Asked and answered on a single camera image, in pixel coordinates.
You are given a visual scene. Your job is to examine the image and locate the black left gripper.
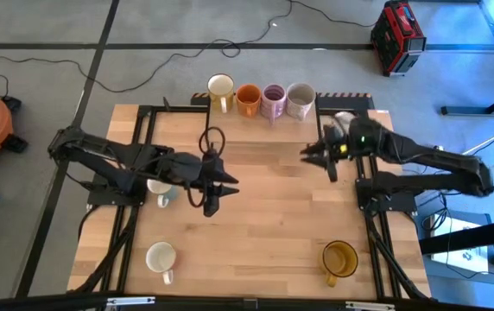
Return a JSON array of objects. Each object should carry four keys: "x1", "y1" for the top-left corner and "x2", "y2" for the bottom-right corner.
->
[{"x1": 167, "y1": 151, "x2": 241, "y2": 200}]

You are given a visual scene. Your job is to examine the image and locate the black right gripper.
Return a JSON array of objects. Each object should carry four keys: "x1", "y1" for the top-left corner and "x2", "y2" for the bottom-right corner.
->
[{"x1": 300, "y1": 115, "x2": 376, "y2": 169}]

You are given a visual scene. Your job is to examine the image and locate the pale cream mug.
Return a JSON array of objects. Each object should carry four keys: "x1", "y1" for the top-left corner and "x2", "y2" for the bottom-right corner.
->
[{"x1": 332, "y1": 111, "x2": 358, "y2": 129}]

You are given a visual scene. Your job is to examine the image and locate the grey floral mug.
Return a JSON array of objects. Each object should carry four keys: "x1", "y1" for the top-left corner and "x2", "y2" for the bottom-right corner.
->
[{"x1": 285, "y1": 82, "x2": 317, "y2": 122}]

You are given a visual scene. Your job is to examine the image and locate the teal mug white handle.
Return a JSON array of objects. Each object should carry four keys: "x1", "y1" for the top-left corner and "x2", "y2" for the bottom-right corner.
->
[{"x1": 146, "y1": 179, "x2": 180, "y2": 209}]

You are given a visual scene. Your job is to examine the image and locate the purple ribbed mug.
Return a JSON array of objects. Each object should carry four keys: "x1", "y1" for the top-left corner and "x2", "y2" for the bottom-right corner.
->
[{"x1": 260, "y1": 83, "x2": 288, "y2": 125}]

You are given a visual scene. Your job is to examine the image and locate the yellow mug white inside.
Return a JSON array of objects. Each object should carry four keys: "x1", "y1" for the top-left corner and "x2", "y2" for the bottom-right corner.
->
[{"x1": 206, "y1": 73, "x2": 236, "y2": 114}]

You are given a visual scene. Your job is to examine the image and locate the orange mug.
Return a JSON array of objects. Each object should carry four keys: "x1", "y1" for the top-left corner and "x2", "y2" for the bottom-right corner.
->
[{"x1": 234, "y1": 83, "x2": 263, "y2": 118}]

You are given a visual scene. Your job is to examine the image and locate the coral mug white inside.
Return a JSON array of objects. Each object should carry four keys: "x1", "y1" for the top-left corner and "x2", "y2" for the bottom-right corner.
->
[{"x1": 144, "y1": 240, "x2": 178, "y2": 286}]

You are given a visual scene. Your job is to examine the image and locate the amber glass mug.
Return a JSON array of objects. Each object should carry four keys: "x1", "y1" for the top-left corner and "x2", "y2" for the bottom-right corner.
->
[{"x1": 319, "y1": 239, "x2": 359, "y2": 289}]

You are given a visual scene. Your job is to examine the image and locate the wooden shelf black legs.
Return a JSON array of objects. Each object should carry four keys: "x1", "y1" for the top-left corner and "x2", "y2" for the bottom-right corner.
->
[{"x1": 204, "y1": 92, "x2": 324, "y2": 160}]

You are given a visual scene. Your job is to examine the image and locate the black yellow striped bar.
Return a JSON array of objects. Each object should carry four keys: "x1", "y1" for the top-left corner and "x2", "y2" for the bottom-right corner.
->
[{"x1": 191, "y1": 92, "x2": 374, "y2": 110}]

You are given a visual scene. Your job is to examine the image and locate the black bar silver brackets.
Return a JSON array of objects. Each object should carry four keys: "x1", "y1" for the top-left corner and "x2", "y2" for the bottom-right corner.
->
[{"x1": 0, "y1": 291, "x2": 494, "y2": 311}]

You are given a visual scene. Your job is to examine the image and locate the red black tool case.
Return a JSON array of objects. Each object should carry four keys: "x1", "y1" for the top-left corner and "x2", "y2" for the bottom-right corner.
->
[{"x1": 370, "y1": 0, "x2": 428, "y2": 78}]

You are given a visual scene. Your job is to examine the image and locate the white box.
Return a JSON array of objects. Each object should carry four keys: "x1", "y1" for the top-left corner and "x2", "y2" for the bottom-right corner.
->
[{"x1": 429, "y1": 213, "x2": 491, "y2": 274}]

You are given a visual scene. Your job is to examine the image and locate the black beam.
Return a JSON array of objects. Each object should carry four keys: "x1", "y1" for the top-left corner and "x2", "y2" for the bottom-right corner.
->
[{"x1": 419, "y1": 215, "x2": 494, "y2": 256}]

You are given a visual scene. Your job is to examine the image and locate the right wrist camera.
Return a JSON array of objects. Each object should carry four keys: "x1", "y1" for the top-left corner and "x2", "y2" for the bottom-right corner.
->
[{"x1": 325, "y1": 157, "x2": 339, "y2": 183}]

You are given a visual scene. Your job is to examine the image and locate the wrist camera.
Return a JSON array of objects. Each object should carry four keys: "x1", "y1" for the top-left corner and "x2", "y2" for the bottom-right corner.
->
[
  {"x1": 325, "y1": 157, "x2": 339, "y2": 183},
  {"x1": 202, "y1": 192, "x2": 222, "y2": 219}
]

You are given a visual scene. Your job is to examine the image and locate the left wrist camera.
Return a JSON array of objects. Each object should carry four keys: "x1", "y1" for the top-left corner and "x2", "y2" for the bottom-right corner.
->
[{"x1": 202, "y1": 192, "x2": 222, "y2": 219}]

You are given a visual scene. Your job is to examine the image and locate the left arm looped cable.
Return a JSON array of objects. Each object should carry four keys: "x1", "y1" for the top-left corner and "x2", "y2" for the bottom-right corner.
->
[{"x1": 185, "y1": 125, "x2": 227, "y2": 209}]

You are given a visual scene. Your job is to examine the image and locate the black metal table frame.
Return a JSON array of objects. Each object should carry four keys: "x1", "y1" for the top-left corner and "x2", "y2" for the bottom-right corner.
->
[{"x1": 132, "y1": 102, "x2": 403, "y2": 301}]

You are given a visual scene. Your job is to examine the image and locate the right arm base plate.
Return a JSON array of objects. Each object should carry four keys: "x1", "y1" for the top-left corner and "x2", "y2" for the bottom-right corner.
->
[{"x1": 356, "y1": 175, "x2": 419, "y2": 213}]

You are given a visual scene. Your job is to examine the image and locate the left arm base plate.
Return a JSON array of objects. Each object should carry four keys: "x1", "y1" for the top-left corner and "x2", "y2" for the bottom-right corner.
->
[{"x1": 79, "y1": 181, "x2": 148, "y2": 207}]

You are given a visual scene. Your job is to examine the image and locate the black cable bundle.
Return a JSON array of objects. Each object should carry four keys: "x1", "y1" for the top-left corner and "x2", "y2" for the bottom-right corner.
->
[
  {"x1": 367, "y1": 211, "x2": 432, "y2": 301},
  {"x1": 73, "y1": 205, "x2": 141, "y2": 295}
]

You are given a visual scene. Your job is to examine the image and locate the black floor cable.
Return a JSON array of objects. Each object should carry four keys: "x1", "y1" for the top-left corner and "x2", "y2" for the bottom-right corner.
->
[{"x1": 0, "y1": 0, "x2": 377, "y2": 94}]

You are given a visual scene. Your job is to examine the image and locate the white cable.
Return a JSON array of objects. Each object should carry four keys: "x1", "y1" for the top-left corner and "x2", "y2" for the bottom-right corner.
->
[{"x1": 462, "y1": 132, "x2": 494, "y2": 157}]

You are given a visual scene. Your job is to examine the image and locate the grey metal stand frame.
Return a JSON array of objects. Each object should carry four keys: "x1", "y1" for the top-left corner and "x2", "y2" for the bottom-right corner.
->
[{"x1": 426, "y1": 0, "x2": 494, "y2": 117}]

